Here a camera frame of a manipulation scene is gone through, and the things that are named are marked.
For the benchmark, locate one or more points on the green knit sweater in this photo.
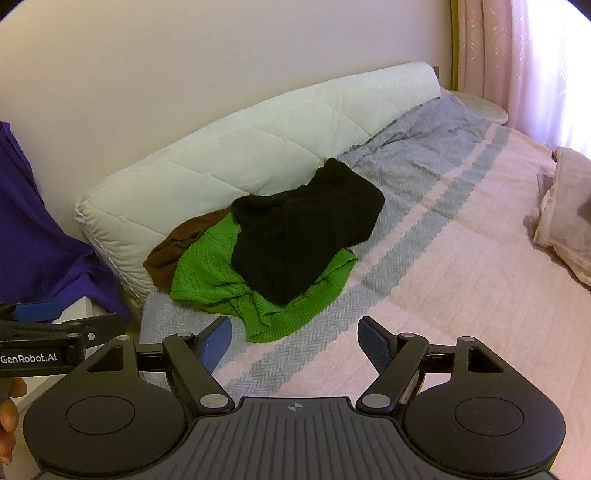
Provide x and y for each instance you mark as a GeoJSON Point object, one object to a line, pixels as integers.
{"type": "Point", "coordinates": [207, 272]}

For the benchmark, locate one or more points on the person's left hand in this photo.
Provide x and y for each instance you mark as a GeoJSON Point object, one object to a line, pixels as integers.
{"type": "Point", "coordinates": [8, 417]}

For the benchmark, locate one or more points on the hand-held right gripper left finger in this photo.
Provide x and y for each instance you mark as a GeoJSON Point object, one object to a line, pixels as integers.
{"type": "Point", "coordinates": [220, 339]}

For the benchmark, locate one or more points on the grey pink striped bed blanket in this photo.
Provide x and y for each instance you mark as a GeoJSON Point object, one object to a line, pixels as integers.
{"type": "Point", "coordinates": [461, 277]}

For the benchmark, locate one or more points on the white bedside cabinet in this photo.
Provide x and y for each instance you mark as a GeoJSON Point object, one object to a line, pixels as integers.
{"type": "Point", "coordinates": [78, 307]}

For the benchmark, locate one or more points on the white quilted pillow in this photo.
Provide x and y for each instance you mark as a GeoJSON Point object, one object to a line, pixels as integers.
{"type": "Point", "coordinates": [207, 152]}

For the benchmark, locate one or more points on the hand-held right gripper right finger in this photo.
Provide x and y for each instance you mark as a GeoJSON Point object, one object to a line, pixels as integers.
{"type": "Point", "coordinates": [374, 341]}

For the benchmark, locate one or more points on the white round stool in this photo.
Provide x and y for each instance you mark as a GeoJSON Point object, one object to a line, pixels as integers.
{"type": "Point", "coordinates": [480, 108]}

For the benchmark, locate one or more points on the pink curtain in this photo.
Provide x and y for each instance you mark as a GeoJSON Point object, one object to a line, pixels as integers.
{"type": "Point", "coordinates": [531, 60]}

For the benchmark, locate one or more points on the purple cloth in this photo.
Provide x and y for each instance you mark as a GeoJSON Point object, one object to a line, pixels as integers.
{"type": "Point", "coordinates": [41, 240]}

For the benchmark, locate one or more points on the beige crumpled cloth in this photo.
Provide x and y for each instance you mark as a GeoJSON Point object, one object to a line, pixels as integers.
{"type": "Point", "coordinates": [563, 217]}

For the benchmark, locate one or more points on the brown garment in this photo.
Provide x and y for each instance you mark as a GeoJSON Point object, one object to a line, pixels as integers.
{"type": "Point", "coordinates": [171, 254]}

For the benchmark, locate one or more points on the black knit sweater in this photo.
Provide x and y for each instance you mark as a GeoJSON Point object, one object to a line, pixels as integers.
{"type": "Point", "coordinates": [300, 230]}

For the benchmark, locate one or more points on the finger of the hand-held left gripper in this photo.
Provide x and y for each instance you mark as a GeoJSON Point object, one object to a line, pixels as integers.
{"type": "Point", "coordinates": [69, 330]}
{"type": "Point", "coordinates": [34, 311]}

